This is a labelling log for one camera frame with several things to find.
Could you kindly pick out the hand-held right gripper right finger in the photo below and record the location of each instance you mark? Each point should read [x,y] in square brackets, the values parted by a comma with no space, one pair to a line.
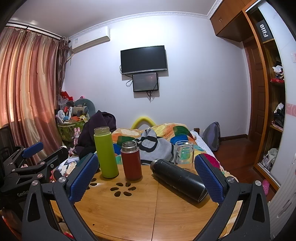
[209,179]

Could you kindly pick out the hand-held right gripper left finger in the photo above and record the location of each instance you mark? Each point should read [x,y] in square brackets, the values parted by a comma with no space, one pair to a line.
[82,179]

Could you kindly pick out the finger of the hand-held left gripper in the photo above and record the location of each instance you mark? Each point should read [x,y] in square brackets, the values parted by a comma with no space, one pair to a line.
[32,149]
[56,155]

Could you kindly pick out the black thermos cup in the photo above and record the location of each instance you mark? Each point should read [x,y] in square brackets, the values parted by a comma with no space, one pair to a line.
[179,179]

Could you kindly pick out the clear glass cup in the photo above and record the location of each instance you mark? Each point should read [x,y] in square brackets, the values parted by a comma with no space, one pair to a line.
[183,155]

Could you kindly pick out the green thermos cup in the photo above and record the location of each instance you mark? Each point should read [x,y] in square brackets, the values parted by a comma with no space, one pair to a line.
[106,153]

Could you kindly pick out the red thermos cup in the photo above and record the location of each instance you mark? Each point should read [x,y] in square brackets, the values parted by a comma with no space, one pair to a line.
[131,162]

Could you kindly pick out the green storage basket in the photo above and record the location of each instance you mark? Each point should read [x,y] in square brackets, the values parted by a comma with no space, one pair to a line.
[67,133]

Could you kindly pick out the pink rabbit toy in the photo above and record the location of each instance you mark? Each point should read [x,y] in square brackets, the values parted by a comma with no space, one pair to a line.
[77,135]

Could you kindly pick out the grey backpack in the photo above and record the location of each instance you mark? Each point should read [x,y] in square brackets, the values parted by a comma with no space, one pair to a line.
[212,136]

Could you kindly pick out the dark purple jacket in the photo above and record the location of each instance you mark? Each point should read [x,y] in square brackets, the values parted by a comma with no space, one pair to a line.
[94,132]

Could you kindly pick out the colourful patchwork blanket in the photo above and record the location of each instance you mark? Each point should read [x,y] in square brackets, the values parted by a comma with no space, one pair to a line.
[178,133]

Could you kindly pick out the grey plush toy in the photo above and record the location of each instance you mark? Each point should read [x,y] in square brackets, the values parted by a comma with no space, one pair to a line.
[84,106]

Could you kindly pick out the pink slipper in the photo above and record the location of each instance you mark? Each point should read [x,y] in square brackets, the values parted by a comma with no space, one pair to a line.
[265,187]

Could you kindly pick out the red bag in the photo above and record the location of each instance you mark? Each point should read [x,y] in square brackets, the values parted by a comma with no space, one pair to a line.
[66,96]

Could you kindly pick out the pink striped curtain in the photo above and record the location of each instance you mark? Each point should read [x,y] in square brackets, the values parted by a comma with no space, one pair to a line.
[27,88]

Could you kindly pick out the grey and black sweater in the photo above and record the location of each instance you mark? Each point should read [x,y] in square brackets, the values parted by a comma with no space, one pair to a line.
[152,146]

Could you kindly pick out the yellow foam arch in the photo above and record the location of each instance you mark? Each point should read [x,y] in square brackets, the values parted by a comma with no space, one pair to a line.
[143,120]

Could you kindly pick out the wooden door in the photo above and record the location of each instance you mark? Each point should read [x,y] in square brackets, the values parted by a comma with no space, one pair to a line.
[255,92]

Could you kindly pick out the wooden wardrobe with shelves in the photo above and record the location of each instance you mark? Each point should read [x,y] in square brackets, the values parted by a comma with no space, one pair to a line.
[272,97]

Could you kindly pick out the small black monitor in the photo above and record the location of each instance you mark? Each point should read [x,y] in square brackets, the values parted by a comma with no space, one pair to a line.
[145,81]

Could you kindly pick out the white air conditioner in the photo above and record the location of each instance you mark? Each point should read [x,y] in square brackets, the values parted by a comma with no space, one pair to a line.
[90,39]

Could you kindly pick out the black printed box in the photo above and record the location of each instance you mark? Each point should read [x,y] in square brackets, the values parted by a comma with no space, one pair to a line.
[263,30]

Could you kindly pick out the wooden overhead cabinet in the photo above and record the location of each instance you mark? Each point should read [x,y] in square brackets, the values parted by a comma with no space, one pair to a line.
[229,18]

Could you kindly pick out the black wall television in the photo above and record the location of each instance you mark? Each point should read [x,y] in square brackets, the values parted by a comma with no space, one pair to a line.
[143,59]

